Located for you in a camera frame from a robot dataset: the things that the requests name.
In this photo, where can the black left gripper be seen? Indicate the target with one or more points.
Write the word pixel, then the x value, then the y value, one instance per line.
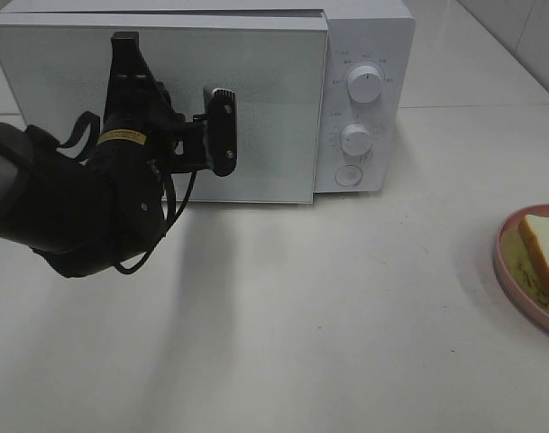
pixel 143 142

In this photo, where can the white microwave door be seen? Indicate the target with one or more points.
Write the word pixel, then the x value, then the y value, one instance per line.
pixel 57 66

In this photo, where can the white timer knob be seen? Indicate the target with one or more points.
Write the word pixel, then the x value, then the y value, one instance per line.
pixel 355 140

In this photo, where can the round white door button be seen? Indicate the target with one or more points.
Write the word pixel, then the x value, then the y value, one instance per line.
pixel 348 176

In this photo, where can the pink round plate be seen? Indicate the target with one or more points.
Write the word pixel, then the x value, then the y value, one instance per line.
pixel 528 307

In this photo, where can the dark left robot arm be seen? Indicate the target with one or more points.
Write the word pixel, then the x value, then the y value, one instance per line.
pixel 104 198

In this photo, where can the upper white power knob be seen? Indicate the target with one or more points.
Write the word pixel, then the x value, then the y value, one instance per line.
pixel 364 82

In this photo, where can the white microwave oven body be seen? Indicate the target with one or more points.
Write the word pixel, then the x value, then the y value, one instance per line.
pixel 379 32

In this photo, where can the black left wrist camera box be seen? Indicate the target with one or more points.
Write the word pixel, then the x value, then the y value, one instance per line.
pixel 221 130

